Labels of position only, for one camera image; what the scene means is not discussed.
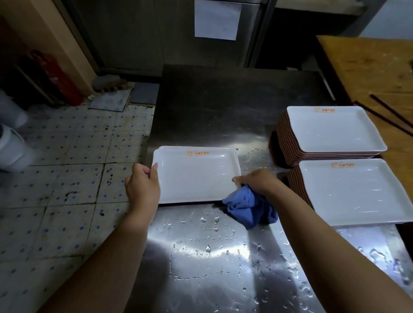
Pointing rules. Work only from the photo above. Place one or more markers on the person's right hand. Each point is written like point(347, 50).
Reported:
point(263, 182)

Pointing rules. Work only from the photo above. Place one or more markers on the person's left hand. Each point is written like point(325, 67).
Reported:
point(143, 190)

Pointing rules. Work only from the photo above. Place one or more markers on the blue cloth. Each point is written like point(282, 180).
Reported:
point(250, 208)

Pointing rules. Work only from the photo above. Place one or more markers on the stack of white plates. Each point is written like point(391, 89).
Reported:
point(332, 129)
point(351, 190)

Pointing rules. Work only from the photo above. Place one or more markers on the steel work table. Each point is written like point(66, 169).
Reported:
point(209, 106)

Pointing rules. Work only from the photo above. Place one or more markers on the person's right forearm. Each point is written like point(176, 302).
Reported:
point(338, 251)

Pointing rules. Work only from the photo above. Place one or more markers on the person's left forearm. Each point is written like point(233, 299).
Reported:
point(103, 264)

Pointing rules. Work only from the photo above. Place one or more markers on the loose light floor tile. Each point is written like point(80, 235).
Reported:
point(109, 100)

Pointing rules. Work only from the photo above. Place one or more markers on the dark grey tile piece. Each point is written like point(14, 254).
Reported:
point(144, 93)

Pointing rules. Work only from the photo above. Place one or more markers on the grey brick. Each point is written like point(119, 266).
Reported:
point(109, 83)

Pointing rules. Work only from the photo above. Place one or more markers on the white plastic bucket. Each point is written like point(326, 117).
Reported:
point(11, 111)
point(14, 151)

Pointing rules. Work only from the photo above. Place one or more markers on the black chopstick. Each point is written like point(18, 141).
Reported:
point(384, 118)
point(392, 111)

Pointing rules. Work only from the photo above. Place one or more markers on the red fire extinguisher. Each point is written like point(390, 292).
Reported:
point(61, 80)

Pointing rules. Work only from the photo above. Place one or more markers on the stainless steel cabinet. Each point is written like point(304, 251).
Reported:
point(129, 32)

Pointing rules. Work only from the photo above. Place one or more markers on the wooden table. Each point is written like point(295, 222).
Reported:
point(371, 64)

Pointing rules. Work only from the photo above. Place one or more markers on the white paper sheet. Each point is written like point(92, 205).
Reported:
point(217, 19)

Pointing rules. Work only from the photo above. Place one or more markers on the beige side counter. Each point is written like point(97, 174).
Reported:
point(319, 5)

